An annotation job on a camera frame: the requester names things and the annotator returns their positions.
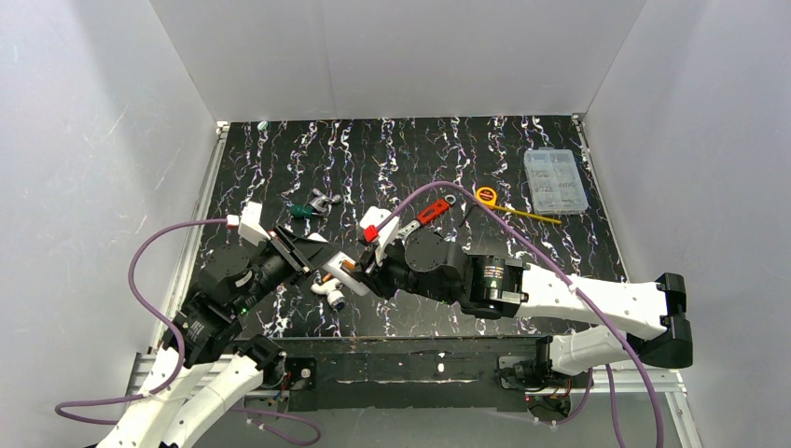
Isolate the white plastic valve fitting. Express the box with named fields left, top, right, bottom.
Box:
left=311, top=278, right=345, bottom=311

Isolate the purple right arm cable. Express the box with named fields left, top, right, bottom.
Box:
left=377, top=180, right=666, bottom=448

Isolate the red handled ratchet wrench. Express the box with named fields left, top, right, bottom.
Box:
left=397, top=194, right=457, bottom=241

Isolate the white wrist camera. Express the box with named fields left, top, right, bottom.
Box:
left=358, top=206, right=399, bottom=265
left=226, top=201, right=271, bottom=246

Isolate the green handled screwdriver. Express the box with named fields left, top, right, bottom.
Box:
left=289, top=204, right=315, bottom=219

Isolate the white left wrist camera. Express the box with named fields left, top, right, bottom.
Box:
left=226, top=201, right=271, bottom=246

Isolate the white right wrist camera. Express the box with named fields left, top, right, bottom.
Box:
left=358, top=206, right=399, bottom=265

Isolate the clear plastic screw box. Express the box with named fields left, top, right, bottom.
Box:
left=523, top=148, right=590, bottom=216

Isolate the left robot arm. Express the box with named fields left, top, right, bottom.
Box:
left=99, top=216, right=339, bottom=447

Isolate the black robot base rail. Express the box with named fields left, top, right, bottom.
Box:
left=274, top=335, right=587, bottom=412

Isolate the yellow tape measure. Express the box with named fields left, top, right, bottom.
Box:
left=475, top=187, right=497, bottom=208

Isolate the black cable tie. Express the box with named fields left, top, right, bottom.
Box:
left=458, top=205, right=478, bottom=229

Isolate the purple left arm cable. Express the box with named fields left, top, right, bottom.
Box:
left=54, top=217, right=323, bottom=446

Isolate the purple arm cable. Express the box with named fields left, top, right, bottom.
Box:
left=54, top=217, right=323, bottom=446
left=377, top=180, right=666, bottom=448

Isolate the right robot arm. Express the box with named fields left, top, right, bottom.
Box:
left=351, top=231, right=694, bottom=376

